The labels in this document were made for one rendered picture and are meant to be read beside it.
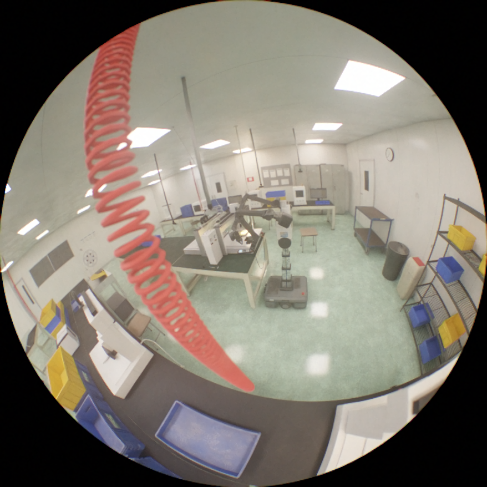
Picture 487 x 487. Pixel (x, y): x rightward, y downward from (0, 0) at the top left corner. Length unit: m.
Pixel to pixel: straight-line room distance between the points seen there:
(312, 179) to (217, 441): 6.18
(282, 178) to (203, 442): 6.60
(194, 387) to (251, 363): 0.93
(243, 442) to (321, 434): 0.46
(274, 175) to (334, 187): 2.41
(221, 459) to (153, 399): 0.69
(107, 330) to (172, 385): 0.64
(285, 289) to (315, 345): 0.92
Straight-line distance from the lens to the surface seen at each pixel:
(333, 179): 5.88
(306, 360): 2.00
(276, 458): 1.24
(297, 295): 2.18
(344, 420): 1.10
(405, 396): 0.66
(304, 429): 1.19
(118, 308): 3.16
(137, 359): 1.51
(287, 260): 1.95
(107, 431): 1.90
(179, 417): 1.33
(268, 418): 1.16
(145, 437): 1.56
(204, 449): 1.29
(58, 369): 2.41
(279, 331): 2.15
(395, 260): 3.04
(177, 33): 1.05
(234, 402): 1.19
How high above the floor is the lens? 1.90
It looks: 27 degrees down
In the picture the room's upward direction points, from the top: 12 degrees counter-clockwise
